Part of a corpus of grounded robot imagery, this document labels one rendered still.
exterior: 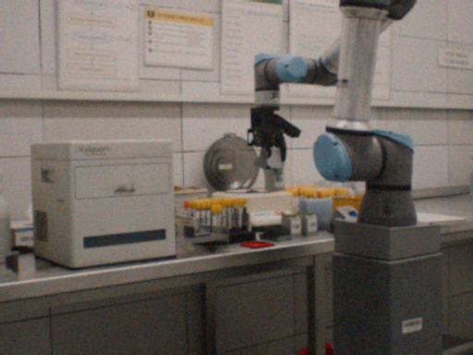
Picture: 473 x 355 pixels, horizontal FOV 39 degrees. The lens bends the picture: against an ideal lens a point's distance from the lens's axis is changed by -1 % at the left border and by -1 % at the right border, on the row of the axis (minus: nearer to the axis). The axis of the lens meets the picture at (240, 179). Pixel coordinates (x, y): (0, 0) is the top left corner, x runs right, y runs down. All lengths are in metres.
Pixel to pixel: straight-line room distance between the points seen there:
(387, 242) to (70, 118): 1.14
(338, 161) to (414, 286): 0.37
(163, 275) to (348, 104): 0.61
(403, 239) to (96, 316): 1.14
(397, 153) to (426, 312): 0.40
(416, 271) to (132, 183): 0.72
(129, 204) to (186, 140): 0.86
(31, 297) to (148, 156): 0.43
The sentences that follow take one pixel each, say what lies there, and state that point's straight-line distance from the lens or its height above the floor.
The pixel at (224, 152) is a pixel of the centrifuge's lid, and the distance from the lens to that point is 2.49.
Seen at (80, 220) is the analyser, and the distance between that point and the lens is 1.58.
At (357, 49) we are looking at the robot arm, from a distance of 1.57.
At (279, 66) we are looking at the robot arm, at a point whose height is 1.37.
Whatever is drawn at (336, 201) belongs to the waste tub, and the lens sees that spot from 2.24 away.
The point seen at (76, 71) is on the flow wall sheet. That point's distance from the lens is 2.27.
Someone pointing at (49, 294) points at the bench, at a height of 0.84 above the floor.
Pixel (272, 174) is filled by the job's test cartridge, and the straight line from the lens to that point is 1.94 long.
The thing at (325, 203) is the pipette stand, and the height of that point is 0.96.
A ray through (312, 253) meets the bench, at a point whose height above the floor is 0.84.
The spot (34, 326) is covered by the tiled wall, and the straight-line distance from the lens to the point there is 2.27.
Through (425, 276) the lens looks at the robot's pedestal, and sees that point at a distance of 1.71.
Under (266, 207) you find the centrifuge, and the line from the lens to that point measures 2.21.
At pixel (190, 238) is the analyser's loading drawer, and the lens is 1.75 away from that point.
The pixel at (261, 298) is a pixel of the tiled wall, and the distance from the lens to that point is 2.71.
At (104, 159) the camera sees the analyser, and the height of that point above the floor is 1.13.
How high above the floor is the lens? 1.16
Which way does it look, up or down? 3 degrees down
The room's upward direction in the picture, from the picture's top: 1 degrees counter-clockwise
